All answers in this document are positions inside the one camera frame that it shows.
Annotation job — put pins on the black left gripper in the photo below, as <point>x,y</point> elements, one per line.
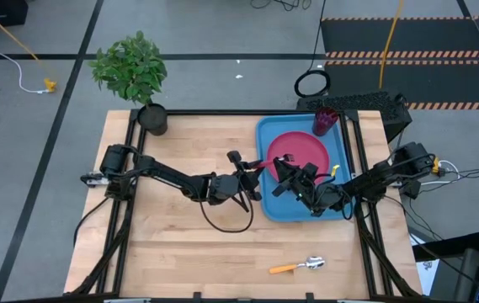
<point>247,181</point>

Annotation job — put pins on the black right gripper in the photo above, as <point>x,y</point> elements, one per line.
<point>304,181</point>

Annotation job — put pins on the red round plate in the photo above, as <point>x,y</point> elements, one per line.
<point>302,145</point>

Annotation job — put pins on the red faceted cup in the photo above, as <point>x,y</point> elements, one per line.
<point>325,122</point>

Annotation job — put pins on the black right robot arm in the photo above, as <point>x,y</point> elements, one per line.
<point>374,179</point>

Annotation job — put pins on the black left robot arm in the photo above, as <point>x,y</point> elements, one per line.
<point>167,172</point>

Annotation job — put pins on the blue plastic tray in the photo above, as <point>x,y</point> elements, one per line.
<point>281,210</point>

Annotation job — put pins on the black plant pot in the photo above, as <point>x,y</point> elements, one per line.
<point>152,120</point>

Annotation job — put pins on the black mat with hazard stripes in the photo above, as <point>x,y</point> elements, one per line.
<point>357,38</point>

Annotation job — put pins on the green leafy plant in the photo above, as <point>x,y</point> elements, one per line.
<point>129,67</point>

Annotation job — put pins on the white printed paper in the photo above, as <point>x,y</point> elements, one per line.
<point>426,278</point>

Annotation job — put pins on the black side desk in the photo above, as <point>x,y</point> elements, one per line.
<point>445,250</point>

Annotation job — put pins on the black aluminium table frame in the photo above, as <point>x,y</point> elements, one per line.
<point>222,112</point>

